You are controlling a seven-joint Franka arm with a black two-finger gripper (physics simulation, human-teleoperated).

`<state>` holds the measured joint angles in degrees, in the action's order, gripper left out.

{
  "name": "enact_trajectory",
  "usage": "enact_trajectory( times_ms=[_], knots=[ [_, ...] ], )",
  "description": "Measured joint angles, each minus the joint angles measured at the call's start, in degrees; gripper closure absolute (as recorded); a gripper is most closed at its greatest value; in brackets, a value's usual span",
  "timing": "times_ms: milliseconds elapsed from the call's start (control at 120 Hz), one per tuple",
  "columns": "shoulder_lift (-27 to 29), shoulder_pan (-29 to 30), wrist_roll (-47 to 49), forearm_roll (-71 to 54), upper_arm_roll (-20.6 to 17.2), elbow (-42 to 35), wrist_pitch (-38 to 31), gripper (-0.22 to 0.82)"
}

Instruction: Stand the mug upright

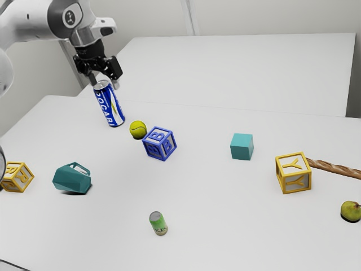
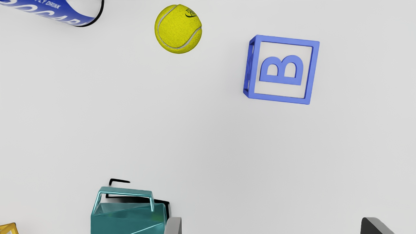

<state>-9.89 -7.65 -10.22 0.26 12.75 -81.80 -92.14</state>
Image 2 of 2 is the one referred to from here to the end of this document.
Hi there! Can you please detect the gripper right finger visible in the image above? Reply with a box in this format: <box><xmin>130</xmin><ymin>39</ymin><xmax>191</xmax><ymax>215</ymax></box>
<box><xmin>360</xmin><ymin>217</ymin><xmax>395</xmax><ymax>234</ymax></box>

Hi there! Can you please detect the blue letter block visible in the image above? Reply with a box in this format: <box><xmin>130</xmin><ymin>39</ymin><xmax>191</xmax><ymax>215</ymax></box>
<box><xmin>243</xmin><ymin>35</ymin><xmax>320</xmax><ymax>105</ymax></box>

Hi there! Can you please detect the yellow tennis ball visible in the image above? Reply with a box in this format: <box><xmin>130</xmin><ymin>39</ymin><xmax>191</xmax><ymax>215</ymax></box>
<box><xmin>154</xmin><ymin>4</ymin><xmax>202</xmax><ymax>54</ymax></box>

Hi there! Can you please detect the blue drink can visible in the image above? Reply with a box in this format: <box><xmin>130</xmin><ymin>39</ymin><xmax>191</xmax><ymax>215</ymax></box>
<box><xmin>0</xmin><ymin>0</ymin><xmax>105</xmax><ymax>27</ymax></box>

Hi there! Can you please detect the yellow angular object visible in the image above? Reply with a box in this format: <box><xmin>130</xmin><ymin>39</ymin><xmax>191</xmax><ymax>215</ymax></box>
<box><xmin>0</xmin><ymin>223</ymin><xmax>19</xmax><ymax>234</ymax></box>

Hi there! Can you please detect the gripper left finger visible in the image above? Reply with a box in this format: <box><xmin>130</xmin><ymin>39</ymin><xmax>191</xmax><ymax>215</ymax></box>
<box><xmin>164</xmin><ymin>217</ymin><xmax>182</xmax><ymax>234</ymax></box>

